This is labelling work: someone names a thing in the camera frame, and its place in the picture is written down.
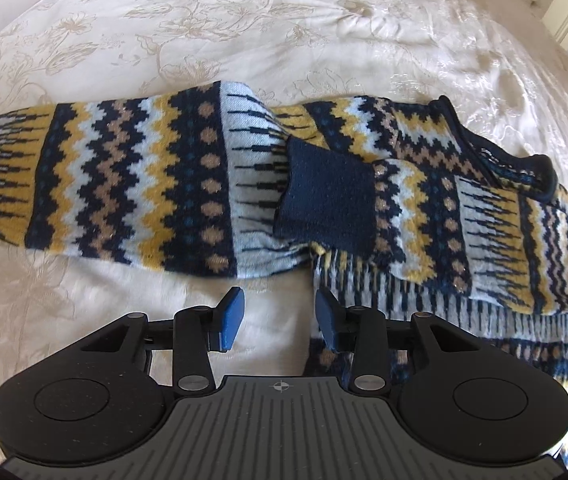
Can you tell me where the patterned knit sweater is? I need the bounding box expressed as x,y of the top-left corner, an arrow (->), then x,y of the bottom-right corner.
0,80 -> 568,472

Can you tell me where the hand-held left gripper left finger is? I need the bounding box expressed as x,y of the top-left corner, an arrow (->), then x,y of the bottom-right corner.
71,286 -> 246,394

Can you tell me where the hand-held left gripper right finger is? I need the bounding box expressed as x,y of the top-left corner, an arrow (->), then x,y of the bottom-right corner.
315,286 -> 496,394

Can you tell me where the cream floral bedspread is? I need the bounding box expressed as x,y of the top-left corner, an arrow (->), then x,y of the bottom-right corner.
0,0 -> 568,467

